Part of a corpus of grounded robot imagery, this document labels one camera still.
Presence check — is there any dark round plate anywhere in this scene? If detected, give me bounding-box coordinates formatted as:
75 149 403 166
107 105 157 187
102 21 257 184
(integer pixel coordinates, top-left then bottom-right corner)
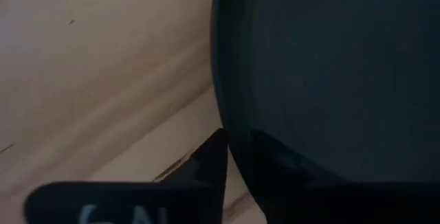
210 0 440 224

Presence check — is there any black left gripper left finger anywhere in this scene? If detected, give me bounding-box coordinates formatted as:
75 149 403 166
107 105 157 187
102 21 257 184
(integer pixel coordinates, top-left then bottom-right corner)
23 127 229 224

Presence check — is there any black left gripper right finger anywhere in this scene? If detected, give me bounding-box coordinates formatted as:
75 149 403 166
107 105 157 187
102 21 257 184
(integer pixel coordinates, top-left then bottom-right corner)
254 131 440 224

